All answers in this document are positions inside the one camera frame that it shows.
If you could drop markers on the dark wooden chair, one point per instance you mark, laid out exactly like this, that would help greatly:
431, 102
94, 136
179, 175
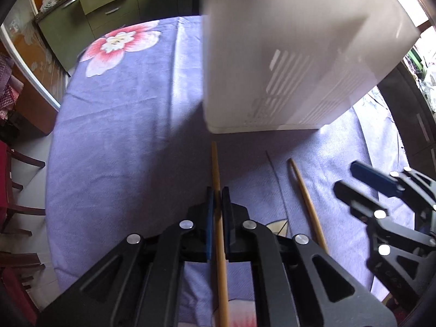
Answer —
25, 160
20, 259

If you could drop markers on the floral glass sliding door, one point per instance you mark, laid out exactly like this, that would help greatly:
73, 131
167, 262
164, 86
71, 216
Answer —
24, 37

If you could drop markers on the green cabinet with drawers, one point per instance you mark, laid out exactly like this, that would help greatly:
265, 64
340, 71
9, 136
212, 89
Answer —
105, 3

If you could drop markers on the light wooden chopstick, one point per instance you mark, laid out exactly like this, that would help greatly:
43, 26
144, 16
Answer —
215, 167

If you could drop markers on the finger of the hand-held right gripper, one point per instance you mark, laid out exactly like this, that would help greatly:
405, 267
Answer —
354, 197
371, 177

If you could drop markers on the thin light bamboo chopstick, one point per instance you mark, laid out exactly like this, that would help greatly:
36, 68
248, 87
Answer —
306, 204

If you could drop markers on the purple floral tablecloth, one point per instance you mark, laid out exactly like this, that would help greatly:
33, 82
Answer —
119, 126

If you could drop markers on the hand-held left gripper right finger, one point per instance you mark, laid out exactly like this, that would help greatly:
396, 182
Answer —
227, 224

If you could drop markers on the red checked cloth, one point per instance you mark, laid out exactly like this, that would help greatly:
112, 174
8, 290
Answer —
8, 88

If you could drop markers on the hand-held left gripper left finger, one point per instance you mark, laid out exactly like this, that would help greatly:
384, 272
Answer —
209, 224

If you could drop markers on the brown wooden panel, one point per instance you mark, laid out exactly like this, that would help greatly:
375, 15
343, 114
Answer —
34, 109

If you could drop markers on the white plastic utensil container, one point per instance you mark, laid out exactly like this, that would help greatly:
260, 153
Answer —
272, 41

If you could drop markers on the red seat cushion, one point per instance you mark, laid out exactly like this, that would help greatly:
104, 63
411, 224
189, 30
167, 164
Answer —
3, 177

